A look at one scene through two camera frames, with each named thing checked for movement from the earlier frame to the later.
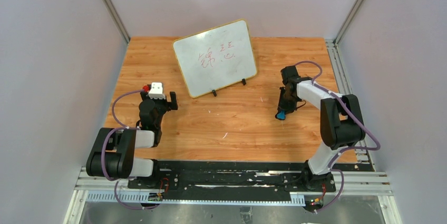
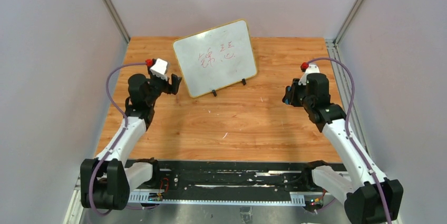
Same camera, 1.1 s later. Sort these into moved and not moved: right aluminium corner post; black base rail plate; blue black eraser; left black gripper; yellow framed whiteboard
Moved: blue black eraser; left black gripper
Not moved: black base rail plate; yellow framed whiteboard; right aluminium corner post
